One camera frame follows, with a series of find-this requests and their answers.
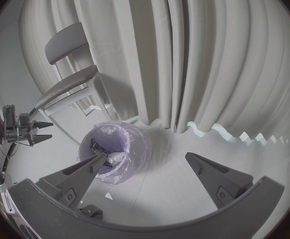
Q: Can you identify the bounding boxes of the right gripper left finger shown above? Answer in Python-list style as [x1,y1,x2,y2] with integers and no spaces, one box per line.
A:
[36,152,109,210]

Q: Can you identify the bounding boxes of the purple plastic bag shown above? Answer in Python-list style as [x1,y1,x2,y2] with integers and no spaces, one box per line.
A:
[77,120,148,187]

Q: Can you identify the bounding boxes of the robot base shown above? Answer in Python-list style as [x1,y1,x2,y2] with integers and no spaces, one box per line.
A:
[0,156,103,239]

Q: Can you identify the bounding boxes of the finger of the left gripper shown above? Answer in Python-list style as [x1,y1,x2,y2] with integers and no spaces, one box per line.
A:
[31,134,53,146]
[34,120,54,129]

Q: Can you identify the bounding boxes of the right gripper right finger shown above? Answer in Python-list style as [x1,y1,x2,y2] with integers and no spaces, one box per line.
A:
[185,152,254,210]

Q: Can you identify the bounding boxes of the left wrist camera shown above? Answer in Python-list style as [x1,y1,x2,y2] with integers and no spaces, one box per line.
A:
[19,113,31,128]

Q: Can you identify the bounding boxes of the white chair with grey cushions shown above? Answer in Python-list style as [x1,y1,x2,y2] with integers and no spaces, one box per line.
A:
[34,22,118,120]

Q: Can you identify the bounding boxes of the black plastic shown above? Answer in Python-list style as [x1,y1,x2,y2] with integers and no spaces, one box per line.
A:
[90,138,125,169]

